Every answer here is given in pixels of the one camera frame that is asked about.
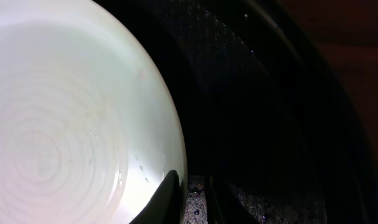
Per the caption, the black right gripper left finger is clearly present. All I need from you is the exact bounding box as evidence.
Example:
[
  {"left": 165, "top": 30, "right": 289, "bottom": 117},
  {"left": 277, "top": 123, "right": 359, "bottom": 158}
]
[{"left": 130, "top": 170, "right": 180, "bottom": 224}]

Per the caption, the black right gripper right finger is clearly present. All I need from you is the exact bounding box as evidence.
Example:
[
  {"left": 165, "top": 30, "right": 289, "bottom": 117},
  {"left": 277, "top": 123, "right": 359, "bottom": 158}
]
[{"left": 206, "top": 176, "right": 251, "bottom": 224}]

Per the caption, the mint plate large red stain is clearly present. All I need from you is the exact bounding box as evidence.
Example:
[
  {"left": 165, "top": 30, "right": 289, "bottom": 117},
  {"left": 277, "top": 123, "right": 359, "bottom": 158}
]
[{"left": 0, "top": 1, "right": 187, "bottom": 223}]

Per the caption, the black round tray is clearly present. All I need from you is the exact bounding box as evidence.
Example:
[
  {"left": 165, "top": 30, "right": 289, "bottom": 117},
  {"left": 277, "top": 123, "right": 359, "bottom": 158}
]
[{"left": 101, "top": 0, "right": 378, "bottom": 223}]

